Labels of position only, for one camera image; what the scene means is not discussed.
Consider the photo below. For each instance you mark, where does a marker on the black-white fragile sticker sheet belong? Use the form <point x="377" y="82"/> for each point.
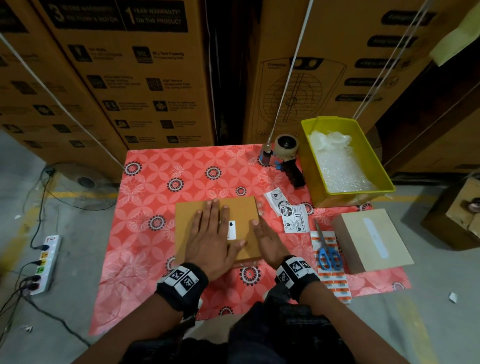
<point x="295" y="219"/>

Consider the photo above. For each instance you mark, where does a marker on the person's left hand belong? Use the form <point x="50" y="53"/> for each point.
<point x="210" y="247"/>

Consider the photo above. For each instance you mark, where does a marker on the orange floral tablecloth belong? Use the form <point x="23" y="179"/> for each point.
<point x="142" y="247"/>

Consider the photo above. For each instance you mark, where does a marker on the person's right forearm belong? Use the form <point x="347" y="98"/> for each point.
<point x="352" y="330"/>

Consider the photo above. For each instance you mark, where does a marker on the yellow plastic bin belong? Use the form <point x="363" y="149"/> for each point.
<point x="309" y="172"/>

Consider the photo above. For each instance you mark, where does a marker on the bubble wrap bundle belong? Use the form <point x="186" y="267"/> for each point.
<point x="341" y="165"/>

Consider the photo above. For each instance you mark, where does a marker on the pale yellow paper slip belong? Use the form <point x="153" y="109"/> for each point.
<point x="457" y="37"/>

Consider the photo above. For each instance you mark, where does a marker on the small cardboard box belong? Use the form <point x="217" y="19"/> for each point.
<point x="187" y="225"/>

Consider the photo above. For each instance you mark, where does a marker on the person's right hand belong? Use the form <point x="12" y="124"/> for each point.
<point x="270" y="244"/>

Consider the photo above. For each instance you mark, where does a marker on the flat brown cardboard box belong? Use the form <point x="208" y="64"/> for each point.
<point x="371" y="240"/>

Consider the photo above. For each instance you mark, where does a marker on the person's left forearm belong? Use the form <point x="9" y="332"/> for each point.
<point x="135" y="334"/>

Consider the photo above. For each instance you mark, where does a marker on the white power strip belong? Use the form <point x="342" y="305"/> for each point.
<point x="45" y="262"/>

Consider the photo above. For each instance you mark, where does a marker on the stack of Crompton cartons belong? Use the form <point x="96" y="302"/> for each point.
<point x="127" y="75"/>

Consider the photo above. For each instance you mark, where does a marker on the black wristband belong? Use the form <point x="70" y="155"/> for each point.
<point x="297" y="276"/>
<point x="182" y="286"/>

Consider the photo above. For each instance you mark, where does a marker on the packaged blue scissors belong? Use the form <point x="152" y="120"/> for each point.
<point x="330" y="259"/>

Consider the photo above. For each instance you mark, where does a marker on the small brown floor carton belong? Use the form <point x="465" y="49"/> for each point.
<point x="454" y="214"/>

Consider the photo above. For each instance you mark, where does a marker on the tape dispenser with tape roll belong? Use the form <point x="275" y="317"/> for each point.
<point x="286" y="146"/>

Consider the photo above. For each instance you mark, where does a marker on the person's dark clothing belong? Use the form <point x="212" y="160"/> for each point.
<point x="240" y="337"/>

